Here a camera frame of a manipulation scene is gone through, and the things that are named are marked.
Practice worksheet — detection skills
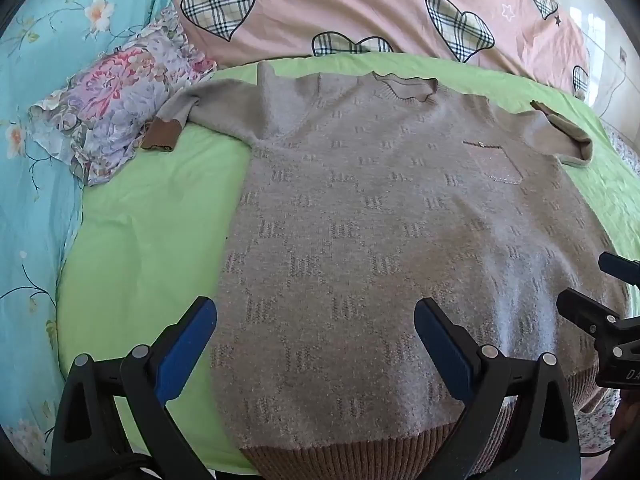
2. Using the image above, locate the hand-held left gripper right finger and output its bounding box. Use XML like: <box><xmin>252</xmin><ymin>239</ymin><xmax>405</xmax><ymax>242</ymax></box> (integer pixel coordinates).
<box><xmin>413</xmin><ymin>297</ymin><xmax>584</xmax><ymax>480</ymax></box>

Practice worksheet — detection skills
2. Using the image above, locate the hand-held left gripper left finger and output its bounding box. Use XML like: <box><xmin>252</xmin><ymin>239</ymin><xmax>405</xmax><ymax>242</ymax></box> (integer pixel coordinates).
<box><xmin>50</xmin><ymin>296</ymin><xmax>218</xmax><ymax>480</ymax></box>

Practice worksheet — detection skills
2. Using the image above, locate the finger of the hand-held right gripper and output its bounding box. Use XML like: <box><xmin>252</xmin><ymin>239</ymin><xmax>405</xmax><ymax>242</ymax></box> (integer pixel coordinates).
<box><xmin>598</xmin><ymin>251</ymin><xmax>640</xmax><ymax>285</ymax></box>
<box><xmin>556</xmin><ymin>287</ymin><xmax>625</xmax><ymax>347</ymax></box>

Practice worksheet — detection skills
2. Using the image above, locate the beige knit sweater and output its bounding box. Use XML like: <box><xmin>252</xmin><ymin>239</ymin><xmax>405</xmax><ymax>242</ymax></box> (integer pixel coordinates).
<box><xmin>141</xmin><ymin>60</ymin><xmax>632</xmax><ymax>480</ymax></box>

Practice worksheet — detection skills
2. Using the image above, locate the green bed sheet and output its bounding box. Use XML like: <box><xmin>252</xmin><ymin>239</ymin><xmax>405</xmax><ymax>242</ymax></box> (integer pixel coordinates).
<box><xmin>55</xmin><ymin>52</ymin><xmax>640</xmax><ymax>477</ymax></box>

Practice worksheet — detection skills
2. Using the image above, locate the small-flower print bed sheet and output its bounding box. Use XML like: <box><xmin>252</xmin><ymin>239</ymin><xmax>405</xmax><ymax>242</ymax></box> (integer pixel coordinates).
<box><xmin>575</xmin><ymin>120</ymin><xmax>640</xmax><ymax>457</ymax></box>

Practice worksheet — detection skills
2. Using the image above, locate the turquoise floral quilt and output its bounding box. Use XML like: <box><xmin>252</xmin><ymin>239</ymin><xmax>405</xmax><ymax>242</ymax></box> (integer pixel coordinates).
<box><xmin>0</xmin><ymin>0</ymin><xmax>194</xmax><ymax>476</ymax></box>

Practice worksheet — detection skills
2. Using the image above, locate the purple pink floral cloth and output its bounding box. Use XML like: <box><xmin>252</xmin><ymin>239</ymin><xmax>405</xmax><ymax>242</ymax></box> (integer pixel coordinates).
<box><xmin>27</xmin><ymin>7</ymin><xmax>219</xmax><ymax>188</ymax></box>

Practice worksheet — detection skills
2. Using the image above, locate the pink quilt with plaid hearts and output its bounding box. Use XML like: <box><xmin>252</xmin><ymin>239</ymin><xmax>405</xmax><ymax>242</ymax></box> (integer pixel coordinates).
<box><xmin>172</xmin><ymin>0</ymin><xmax>594</xmax><ymax>102</ymax></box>

